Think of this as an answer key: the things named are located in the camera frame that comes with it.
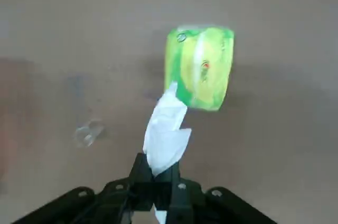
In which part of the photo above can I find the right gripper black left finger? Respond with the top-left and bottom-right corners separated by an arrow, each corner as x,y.
12,152 -> 155,224

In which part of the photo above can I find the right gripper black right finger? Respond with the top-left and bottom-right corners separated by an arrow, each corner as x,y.
154,163 -> 278,224

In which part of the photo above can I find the white tissue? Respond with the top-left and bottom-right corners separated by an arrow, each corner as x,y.
142,81 -> 192,224

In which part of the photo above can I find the small glass beaker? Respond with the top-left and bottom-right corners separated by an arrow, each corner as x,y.
74,119 -> 106,148

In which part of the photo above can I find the green tissue pack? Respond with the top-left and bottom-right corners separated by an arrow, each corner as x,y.
163,24 -> 235,113

